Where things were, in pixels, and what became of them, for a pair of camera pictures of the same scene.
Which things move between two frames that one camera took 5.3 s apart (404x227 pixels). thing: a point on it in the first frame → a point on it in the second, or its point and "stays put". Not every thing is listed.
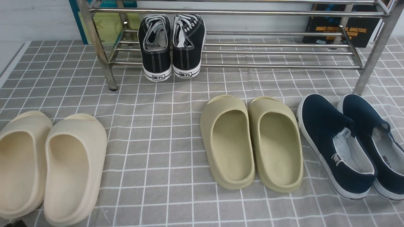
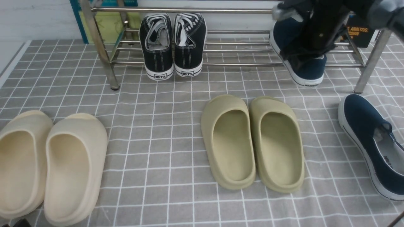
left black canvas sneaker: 154,39 stays put
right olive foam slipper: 277,143 stays put
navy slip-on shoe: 331,135 → 307,72
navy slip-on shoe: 385,152 stays put
